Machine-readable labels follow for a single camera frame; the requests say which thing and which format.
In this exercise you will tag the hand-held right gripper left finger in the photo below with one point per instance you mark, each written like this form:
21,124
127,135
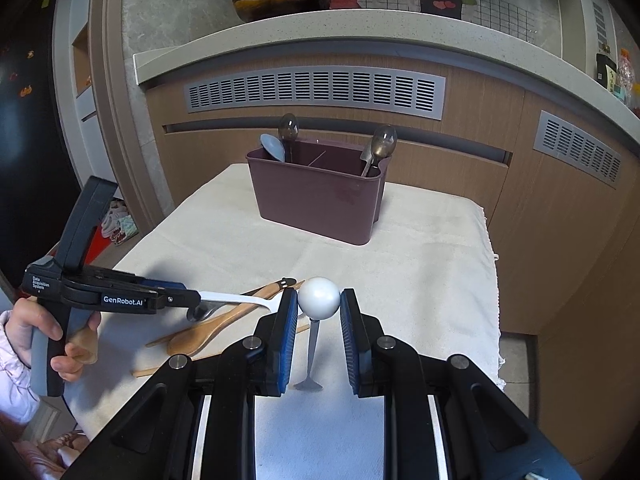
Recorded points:
286,345

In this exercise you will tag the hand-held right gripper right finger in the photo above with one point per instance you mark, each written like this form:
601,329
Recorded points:
352,350

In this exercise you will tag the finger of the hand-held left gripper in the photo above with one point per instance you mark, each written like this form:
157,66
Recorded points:
177,302
167,287

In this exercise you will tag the white plastic spoon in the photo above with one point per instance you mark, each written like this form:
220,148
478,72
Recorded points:
319,297

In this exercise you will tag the maroon plastic utensil holder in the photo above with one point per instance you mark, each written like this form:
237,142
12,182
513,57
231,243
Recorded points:
315,200

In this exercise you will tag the light blue plastic spoon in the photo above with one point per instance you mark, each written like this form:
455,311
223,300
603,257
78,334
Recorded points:
272,147

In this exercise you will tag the person's left forearm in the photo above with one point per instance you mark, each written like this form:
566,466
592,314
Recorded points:
12,382

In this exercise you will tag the person's left hand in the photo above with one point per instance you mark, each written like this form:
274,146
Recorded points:
34,317

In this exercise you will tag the red floor mat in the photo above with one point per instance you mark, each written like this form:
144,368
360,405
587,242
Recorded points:
102,250

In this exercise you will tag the pile of slippers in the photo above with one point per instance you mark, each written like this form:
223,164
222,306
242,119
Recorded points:
119,222

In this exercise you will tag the wooden spoon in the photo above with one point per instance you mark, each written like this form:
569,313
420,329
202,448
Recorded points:
192,341

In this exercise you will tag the cream tablecloth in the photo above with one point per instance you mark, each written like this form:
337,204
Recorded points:
400,280

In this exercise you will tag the black refrigerator with magnets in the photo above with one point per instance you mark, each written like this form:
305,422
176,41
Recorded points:
30,135

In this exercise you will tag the white storage cabinet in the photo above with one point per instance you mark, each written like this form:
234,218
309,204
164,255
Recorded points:
80,60

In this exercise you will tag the person's pink clothing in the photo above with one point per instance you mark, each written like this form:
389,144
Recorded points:
45,452

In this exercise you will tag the wooden kitchen cabinet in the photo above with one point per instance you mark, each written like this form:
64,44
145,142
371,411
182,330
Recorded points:
550,240

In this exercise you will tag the long grey vent grille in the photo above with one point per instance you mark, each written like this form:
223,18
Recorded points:
315,91

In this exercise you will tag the short grey vent grille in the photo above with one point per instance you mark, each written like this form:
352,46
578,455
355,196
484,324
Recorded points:
577,149

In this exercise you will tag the beige stone kitchen countertop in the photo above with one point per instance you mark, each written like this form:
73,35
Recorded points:
350,35

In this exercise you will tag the dark sauce bottle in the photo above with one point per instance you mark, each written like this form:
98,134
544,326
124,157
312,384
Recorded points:
605,74

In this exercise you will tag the orange-capped clear bottle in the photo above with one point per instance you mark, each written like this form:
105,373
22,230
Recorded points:
627,72

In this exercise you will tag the small white wall vent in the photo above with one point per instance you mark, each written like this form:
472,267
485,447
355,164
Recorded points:
598,22

